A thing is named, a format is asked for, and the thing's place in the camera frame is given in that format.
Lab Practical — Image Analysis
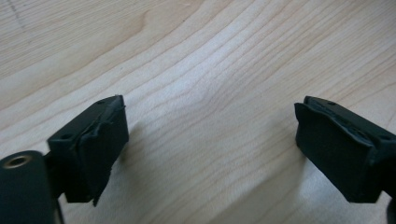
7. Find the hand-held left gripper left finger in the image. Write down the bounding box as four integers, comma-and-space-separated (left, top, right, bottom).
46, 94, 130, 207

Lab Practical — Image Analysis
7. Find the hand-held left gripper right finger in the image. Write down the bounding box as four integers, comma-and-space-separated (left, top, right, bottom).
293, 95, 396, 203

